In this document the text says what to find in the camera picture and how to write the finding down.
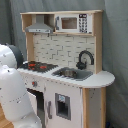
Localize toy oven door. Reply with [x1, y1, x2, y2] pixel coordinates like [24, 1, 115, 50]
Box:
[28, 92, 37, 115]

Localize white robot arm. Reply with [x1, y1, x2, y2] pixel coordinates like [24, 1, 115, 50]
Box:
[0, 44, 42, 128]

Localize wooden toy kitchen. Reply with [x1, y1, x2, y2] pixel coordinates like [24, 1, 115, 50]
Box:
[20, 10, 115, 128]

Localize grey toy sink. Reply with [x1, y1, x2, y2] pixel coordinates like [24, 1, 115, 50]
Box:
[52, 67, 92, 81]

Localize black toy faucet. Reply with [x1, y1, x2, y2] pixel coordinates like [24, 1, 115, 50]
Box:
[75, 49, 95, 71]

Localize black stovetop red burners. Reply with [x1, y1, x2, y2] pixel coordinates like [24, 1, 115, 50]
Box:
[21, 61, 56, 73]

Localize right red stove knob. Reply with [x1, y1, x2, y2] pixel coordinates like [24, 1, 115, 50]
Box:
[32, 81, 37, 87]

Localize grey ice dispenser panel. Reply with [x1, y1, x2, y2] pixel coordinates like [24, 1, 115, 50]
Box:
[55, 93, 71, 120]

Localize toy microwave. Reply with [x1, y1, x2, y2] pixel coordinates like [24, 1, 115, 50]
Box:
[55, 14, 92, 34]

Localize grey range hood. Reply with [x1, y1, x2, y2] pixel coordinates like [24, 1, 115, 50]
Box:
[25, 15, 54, 34]

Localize grey cabinet door handle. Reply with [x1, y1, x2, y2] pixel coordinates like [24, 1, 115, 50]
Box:
[47, 101, 52, 119]

